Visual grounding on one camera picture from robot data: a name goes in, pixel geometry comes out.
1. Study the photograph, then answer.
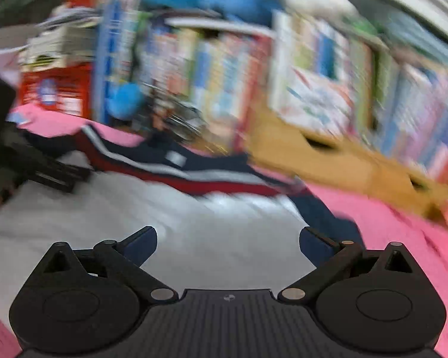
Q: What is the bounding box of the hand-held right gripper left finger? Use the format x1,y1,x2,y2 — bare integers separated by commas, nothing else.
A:
33,226,179,305

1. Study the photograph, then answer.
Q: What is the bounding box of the white cardboard sheet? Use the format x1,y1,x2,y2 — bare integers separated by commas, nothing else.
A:
0,47,27,83

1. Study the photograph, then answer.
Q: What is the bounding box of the black model bicycle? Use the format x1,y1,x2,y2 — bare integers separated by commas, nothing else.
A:
145,82,210,138

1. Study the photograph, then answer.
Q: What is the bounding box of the wooden drawer organizer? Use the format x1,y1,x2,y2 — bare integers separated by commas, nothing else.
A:
246,101,448,220

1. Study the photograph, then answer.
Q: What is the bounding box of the blue egg-shaped plush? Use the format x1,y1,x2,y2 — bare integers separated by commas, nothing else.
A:
108,82,144,120

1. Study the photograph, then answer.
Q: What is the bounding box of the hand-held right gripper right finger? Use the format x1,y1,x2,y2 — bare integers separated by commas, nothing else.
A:
278,227,419,304

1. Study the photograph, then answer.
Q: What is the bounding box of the row of colourful upright books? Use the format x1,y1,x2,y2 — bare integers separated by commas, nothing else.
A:
142,18,273,150

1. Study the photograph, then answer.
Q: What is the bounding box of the stack of magazines and papers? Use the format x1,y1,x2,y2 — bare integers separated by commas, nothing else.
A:
19,7,98,71

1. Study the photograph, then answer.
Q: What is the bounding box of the red plastic crate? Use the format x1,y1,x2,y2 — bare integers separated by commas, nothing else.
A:
19,63,94,118

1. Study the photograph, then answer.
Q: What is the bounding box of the flat stack of books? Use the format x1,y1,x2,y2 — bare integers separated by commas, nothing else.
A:
164,17,275,40

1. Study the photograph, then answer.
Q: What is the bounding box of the row of pastel books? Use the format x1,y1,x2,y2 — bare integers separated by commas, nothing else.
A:
272,11,448,180

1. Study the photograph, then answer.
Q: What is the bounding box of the pink rabbit-pattern towel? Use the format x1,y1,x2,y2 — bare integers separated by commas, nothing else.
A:
0,104,448,358

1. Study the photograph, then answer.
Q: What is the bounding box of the white box with colourful print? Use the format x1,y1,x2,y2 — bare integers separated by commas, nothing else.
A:
272,67,353,127

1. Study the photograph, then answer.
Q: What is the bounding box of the white and navy jacket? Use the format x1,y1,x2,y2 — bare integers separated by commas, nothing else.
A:
0,123,366,329

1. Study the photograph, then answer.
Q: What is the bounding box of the row of tall blue books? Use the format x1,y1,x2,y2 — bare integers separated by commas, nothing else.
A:
97,0,142,124

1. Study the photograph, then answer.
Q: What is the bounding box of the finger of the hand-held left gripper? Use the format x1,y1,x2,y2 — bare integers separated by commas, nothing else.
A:
22,143,92,195

